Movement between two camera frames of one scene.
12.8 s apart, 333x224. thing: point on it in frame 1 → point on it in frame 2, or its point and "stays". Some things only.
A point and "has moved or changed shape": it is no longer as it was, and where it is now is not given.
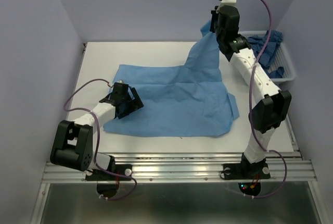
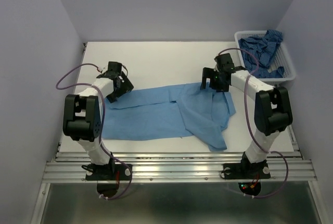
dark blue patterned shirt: [266, 61] stays
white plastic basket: [283, 59] stays
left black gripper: [137, 102] → [126, 86]
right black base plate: [246, 171] stays
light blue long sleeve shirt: [181, 99] has moved or changed shape
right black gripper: [214, 15] → [208, 73]
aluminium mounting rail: [188, 168] stays
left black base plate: [122, 169] stays
